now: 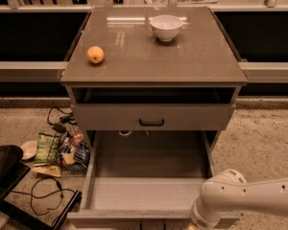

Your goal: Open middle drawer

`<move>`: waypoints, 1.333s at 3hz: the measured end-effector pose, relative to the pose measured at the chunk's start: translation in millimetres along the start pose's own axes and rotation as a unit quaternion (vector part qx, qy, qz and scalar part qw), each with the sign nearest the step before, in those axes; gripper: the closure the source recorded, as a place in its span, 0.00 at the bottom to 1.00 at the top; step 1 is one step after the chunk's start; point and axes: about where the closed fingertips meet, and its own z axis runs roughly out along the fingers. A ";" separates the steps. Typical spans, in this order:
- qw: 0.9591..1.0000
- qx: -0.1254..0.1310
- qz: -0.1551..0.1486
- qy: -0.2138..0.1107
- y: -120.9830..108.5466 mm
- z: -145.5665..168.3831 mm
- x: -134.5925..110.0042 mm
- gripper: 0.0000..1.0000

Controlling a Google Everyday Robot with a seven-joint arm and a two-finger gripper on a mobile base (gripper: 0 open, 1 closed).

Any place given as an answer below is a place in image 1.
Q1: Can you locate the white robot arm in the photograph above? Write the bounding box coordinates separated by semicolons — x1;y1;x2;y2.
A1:
190;169;288;230

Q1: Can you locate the grey drawer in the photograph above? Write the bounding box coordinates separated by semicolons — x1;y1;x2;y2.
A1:
71;103;235;130
66;129;241;230

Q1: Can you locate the black chair base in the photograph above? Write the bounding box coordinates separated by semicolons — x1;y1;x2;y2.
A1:
0;145;82;230

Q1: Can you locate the tan snack bag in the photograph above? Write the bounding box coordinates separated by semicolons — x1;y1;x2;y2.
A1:
32;166;61;177

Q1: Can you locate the grey top drawer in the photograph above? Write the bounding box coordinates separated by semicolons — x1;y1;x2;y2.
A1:
71;103;235;130

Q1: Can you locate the orange fruit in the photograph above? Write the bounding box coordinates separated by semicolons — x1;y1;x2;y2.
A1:
86;46;105;64

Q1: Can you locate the grey drawer cabinet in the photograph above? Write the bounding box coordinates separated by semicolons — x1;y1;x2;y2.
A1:
60;7;247;144

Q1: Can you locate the green chip bag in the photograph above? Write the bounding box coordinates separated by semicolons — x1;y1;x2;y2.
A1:
34;133;60;166

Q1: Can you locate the white ceramic bowl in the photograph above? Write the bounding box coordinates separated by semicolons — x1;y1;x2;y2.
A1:
151;15;182;41

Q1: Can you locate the white paper plate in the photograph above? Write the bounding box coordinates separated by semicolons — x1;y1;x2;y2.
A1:
20;140;37;160

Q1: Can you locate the black power adapter cable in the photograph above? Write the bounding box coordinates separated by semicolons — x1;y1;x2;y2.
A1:
46;106;78;135

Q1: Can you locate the black floor cable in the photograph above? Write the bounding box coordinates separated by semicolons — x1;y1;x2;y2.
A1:
11;176;77;217

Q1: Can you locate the blue snack package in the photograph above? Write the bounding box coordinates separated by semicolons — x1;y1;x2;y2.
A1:
73;143;90;169

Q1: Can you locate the red white snack packet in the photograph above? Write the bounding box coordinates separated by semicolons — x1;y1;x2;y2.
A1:
60;134;84;167

